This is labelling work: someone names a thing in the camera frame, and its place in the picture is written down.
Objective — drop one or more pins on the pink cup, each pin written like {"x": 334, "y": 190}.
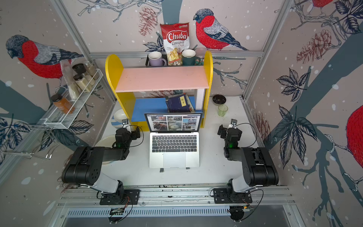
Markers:
{"x": 200, "y": 55}

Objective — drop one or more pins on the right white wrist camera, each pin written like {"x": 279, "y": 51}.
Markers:
{"x": 233, "y": 123}

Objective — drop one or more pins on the cream and blue plate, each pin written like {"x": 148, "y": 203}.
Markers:
{"x": 107, "y": 142}

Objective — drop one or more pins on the tall black lid spice jar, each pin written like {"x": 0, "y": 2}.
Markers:
{"x": 81, "y": 71}

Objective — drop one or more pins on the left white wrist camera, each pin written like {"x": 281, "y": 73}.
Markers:
{"x": 125, "y": 123}

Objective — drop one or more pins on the rear glass spice jar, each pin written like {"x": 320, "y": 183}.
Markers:
{"x": 92, "y": 71}

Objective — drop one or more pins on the clear plastic bag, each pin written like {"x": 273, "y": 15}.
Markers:
{"x": 67, "y": 72}

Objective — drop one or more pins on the white wire wall rack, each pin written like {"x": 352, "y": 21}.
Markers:
{"x": 57, "y": 119}

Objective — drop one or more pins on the dark green mug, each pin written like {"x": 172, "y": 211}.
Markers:
{"x": 189, "y": 58}

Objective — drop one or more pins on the aluminium mounting rail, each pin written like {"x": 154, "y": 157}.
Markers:
{"x": 176, "y": 195}

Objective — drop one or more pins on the chrome wire hanger rack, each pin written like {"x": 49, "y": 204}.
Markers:
{"x": 28, "y": 141}

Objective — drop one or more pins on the silver laptop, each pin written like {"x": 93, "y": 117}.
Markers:
{"x": 174, "y": 139}

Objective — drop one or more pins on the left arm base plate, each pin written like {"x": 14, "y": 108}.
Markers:
{"x": 129, "y": 197}

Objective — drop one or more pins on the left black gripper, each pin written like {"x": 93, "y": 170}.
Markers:
{"x": 134, "y": 134}

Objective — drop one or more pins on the orange spice jar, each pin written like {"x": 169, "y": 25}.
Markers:
{"x": 62, "y": 104}

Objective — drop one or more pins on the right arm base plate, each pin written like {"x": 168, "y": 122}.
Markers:
{"x": 222, "y": 196}

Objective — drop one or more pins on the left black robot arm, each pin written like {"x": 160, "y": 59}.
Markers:
{"x": 84, "y": 167}

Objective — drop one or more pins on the green drinking glass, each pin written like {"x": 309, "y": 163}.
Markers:
{"x": 222, "y": 110}

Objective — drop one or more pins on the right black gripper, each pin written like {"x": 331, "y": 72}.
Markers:
{"x": 222, "y": 132}

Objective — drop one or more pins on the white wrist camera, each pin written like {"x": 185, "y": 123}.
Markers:
{"x": 233, "y": 123}
{"x": 125, "y": 123}

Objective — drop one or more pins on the lilac mug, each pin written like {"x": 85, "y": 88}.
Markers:
{"x": 156, "y": 59}

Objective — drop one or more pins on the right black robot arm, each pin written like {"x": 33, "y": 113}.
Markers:
{"x": 258, "y": 169}

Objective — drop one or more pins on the black bowl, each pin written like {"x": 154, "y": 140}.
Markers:
{"x": 219, "y": 99}

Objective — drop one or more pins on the yellow pink blue shelf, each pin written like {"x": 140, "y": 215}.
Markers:
{"x": 125, "y": 82}

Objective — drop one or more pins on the stack of dark blue books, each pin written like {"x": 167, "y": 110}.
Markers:
{"x": 179, "y": 103}

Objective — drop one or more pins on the white blue striped bowl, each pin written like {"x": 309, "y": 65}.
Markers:
{"x": 116, "y": 120}

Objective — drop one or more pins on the red Chuba chips bag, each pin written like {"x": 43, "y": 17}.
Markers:
{"x": 176, "y": 39}

